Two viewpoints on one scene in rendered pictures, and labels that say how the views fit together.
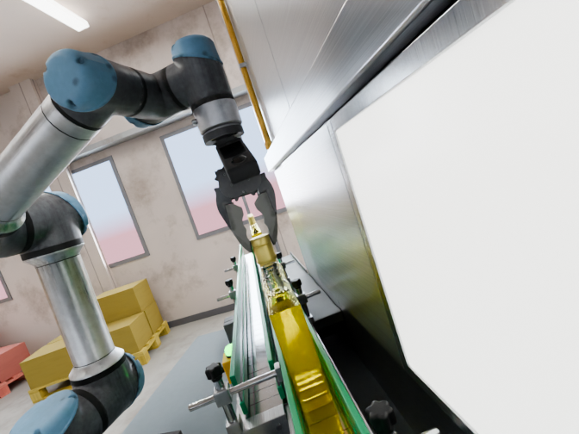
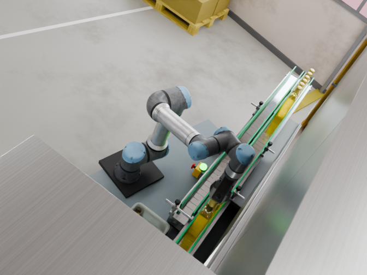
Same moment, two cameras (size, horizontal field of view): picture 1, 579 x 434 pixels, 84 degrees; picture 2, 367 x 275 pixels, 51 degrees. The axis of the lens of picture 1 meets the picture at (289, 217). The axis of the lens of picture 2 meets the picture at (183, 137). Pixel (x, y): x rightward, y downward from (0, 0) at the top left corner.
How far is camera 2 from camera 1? 1.44 m
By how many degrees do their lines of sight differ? 45
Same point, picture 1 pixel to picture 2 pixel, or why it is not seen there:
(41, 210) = (175, 107)
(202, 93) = (232, 167)
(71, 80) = (193, 155)
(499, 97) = not seen: outside the picture
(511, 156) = not seen: outside the picture
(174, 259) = not seen: outside the picture
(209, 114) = (229, 172)
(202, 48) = (243, 161)
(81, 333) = (159, 137)
